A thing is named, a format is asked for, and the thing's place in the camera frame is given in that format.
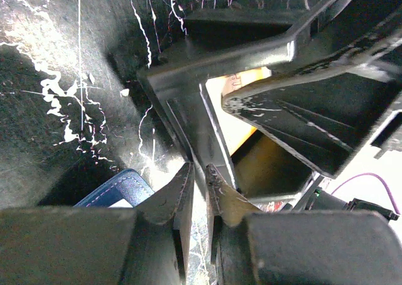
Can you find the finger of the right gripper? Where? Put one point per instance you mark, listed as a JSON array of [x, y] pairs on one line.
[[323, 123]]

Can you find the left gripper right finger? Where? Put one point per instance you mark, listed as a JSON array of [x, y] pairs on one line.
[[250, 246]]

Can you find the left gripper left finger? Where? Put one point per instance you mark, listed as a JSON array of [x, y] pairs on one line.
[[147, 244]]

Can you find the blue card holder wallet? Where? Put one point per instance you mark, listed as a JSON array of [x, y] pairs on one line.
[[127, 189]]

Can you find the black card tray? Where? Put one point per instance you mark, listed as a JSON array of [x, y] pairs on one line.
[[300, 41]]

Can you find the gold cards stack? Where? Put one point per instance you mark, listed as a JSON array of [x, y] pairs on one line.
[[262, 167]]

